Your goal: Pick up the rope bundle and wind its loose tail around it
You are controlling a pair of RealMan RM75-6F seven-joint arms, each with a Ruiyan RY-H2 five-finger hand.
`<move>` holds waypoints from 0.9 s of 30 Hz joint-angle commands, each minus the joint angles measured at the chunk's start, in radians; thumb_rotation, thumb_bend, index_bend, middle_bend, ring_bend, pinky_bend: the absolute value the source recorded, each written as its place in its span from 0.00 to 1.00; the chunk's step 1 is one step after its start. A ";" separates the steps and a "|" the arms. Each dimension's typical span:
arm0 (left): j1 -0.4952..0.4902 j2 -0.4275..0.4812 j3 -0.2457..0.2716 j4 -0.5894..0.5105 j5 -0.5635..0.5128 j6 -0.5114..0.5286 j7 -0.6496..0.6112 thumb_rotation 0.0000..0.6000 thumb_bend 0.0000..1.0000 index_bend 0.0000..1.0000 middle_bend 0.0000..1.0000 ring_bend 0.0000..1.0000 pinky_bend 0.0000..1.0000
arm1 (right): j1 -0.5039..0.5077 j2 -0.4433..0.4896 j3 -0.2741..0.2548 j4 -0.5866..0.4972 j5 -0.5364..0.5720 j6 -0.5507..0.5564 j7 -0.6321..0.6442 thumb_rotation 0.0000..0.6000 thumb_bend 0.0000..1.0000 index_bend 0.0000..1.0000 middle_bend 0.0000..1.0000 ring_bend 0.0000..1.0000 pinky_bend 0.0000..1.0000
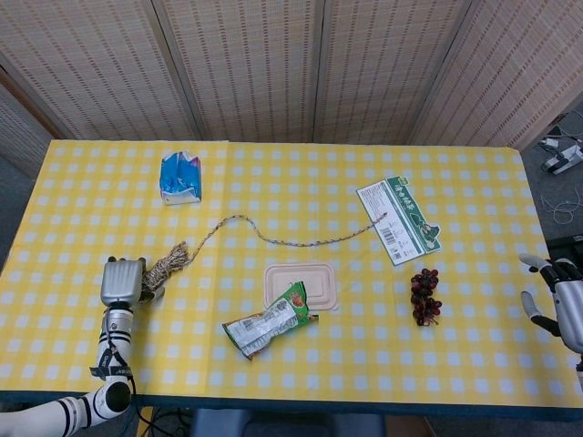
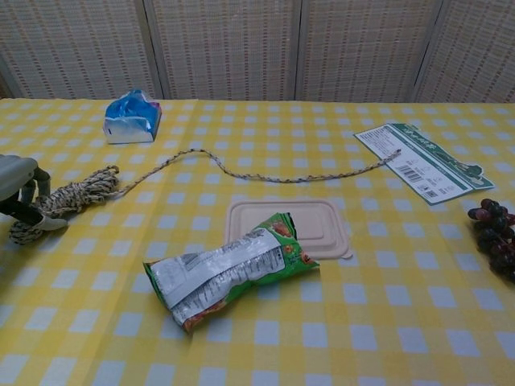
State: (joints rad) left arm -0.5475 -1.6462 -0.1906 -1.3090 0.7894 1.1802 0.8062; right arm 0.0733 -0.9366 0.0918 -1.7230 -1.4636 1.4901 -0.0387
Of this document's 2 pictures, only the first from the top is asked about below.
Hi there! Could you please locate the bamboo folding screen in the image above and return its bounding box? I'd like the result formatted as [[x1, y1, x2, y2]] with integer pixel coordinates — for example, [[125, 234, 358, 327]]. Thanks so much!
[[0, 0, 583, 179]]

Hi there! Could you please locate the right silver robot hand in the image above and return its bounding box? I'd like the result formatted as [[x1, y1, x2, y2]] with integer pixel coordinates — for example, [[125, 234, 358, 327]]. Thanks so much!
[[518, 253, 583, 354]]

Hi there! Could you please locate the yellow checked tablecloth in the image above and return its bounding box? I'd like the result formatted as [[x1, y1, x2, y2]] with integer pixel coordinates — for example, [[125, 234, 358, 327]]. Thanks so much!
[[0, 138, 568, 409]]

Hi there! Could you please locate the dark blue chair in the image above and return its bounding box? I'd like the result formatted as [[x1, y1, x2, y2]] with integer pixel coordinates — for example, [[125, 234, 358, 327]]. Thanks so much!
[[189, 408, 387, 437]]

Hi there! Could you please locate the beige pulp container lid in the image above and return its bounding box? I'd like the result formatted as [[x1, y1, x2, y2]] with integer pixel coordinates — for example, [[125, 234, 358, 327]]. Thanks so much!
[[262, 260, 341, 313]]

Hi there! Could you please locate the green silver snack bag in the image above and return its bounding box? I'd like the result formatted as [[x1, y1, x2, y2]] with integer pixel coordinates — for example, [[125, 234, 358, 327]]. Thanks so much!
[[221, 280, 320, 362]]

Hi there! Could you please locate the dark red grape bunch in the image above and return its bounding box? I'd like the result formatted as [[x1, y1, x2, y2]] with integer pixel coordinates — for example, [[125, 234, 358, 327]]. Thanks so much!
[[409, 268, 444, 328]]

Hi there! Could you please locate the grey white floor device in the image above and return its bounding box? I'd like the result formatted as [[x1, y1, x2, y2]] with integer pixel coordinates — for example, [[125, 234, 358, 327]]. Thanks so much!
[[540, 143, 583, 177]]

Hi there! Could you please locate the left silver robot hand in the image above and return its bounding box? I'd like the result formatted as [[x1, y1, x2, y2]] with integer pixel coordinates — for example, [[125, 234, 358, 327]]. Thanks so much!
[[99, 257, 165, 309]]

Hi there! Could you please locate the blue tissue pack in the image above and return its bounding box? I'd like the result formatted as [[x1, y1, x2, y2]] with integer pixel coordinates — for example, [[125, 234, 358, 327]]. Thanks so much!
[[159, 151, 204, 207]]

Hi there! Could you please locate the speckled braided rope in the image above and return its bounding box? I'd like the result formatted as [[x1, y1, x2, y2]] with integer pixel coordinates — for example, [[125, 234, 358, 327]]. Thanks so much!
[[143, 212, 389, 298]]

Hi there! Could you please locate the black box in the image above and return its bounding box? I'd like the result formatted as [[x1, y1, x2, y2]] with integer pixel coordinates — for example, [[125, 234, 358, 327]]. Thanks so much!
[[544, 235, 583, 261]]

